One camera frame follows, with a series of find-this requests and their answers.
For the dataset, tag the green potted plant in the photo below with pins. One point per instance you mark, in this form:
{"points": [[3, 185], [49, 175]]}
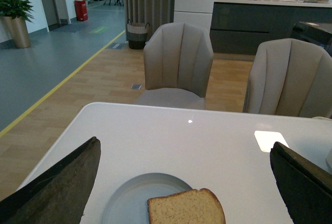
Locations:
{"points": [[15, 14]]}

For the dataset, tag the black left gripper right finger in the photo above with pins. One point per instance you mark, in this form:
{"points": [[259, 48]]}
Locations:
{"points": [[304, 187]]}

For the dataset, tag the beige chair on left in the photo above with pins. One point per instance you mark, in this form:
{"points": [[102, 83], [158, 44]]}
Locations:
{"points": [[177, 63]]}

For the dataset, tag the dark grey kitchen counter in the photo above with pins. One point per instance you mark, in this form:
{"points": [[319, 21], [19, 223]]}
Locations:
{"points": [[239, 26]]}

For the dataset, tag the black appliance box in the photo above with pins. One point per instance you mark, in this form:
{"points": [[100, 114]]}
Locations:
{"points": [[316, 33]]}

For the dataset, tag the woven laundry basket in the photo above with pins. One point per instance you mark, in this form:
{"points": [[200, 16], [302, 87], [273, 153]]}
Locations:
{"points": [[137, 34]]}

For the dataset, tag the slice of toast bread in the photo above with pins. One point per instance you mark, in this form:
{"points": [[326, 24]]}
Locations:
{"points": [[192, 206]]}

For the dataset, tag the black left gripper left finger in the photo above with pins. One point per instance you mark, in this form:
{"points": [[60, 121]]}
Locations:
{"points": [[58, 195]]}

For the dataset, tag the light blue round plate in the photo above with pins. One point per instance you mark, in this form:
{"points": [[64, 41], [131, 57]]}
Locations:
{"points": [[128, 204]]}

